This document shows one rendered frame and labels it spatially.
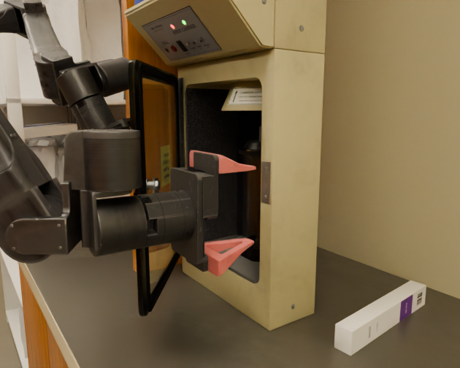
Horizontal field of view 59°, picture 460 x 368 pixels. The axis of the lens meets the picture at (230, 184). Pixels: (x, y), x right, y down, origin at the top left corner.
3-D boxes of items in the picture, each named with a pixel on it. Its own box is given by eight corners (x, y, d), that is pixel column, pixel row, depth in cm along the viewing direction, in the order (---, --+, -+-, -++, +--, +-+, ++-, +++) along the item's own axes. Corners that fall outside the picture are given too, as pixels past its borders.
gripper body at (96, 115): (88, 151, 73) (69, 114, 72) (138, 127, 72) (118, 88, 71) (73, 155, 67) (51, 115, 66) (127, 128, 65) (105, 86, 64)
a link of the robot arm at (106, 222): (75, 249, 43) (90, 266, 38) (71, 185, 42) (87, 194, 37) (137, 238, 47) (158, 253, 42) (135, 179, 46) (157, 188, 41)
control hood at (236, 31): (177, 66, 88) (175, 17, 86) (275, 48, 62) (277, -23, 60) (125, 63, 81) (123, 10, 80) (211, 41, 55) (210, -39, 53)
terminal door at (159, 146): (181, 253, 94) (177, 75, 87) (143, 320, 64) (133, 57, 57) (177, 253, 94) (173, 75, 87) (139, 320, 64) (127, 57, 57)
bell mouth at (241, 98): (270, 110, 93) (271, 85, 92) (330, 110, 78) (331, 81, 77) (204, 110, 83) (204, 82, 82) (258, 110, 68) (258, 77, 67)
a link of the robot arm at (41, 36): (28, 43, 103) (17, -3, 96) (52, 41, 105) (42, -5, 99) (47, 112, 72) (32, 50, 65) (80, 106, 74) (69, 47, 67)
